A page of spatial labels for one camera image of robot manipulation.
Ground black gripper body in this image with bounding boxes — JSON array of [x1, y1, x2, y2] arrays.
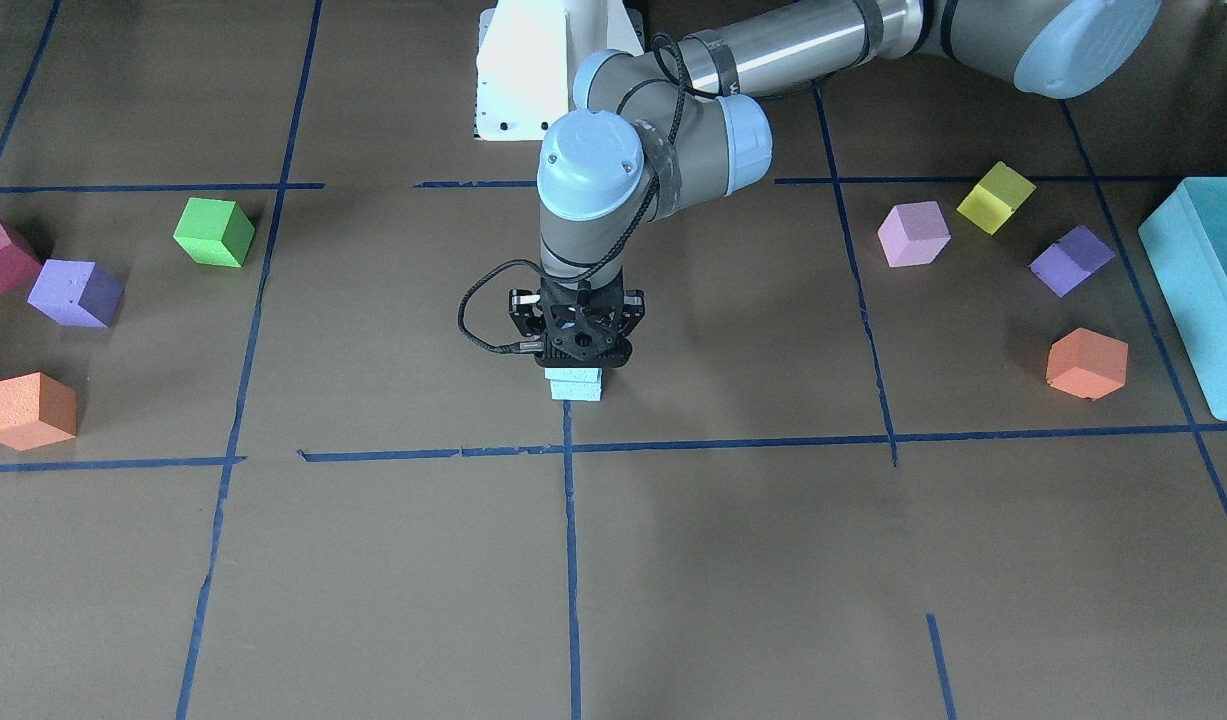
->
[[508, 278, 645, 369]]

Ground light blue foam block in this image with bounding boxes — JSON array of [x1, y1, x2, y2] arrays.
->
[[544, 366, 602, 384], [548, 381, 602, 402]]

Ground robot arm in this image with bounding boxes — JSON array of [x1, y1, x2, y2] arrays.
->
[[491, 1, 1161, 369]]

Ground pink foam block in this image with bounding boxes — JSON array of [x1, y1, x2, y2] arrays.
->
[[877, 201, 951, 267]]

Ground green foam block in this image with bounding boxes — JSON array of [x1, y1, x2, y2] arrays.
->
[[173, 197, 255, 267]]

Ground yellow foam block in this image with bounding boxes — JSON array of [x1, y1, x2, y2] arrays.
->
[[956, 161, 1036, 236]]

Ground purple foam block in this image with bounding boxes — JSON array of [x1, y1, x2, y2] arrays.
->
[[27, 259, 124, 327], [1029, 224, 1117, 299]]

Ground orange foam block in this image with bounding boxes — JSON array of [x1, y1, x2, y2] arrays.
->
[[0, 372, 79, 451], [1045, 327, 1129, 400]]

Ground magenta foam block near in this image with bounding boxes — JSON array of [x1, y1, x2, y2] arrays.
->
[[0, 220, 43, 293]]

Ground teal plastic bin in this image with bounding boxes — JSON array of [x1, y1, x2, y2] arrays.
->
[[1139, 177, 1227, 421]]

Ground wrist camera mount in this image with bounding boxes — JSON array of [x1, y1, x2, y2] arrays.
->
[[535, 304, 633, 369]]

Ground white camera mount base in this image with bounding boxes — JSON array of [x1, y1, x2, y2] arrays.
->
[[475, 1, 645, 142]]

